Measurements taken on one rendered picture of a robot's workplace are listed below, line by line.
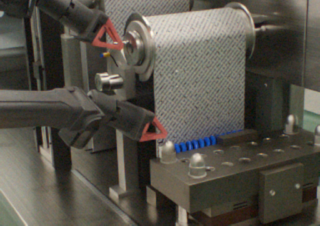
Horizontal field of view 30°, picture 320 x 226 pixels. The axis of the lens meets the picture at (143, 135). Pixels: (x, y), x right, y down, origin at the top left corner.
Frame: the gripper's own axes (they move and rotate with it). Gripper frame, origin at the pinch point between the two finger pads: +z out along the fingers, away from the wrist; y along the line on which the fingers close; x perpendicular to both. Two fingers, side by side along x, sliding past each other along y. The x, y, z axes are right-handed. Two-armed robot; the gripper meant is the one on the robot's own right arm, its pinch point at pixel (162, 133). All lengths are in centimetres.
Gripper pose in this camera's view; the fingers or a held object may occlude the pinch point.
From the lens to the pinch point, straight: 129.6
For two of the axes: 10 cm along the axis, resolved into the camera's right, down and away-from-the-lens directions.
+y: 4.6, 2.7, -8.4
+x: 4.2, -9.1, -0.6
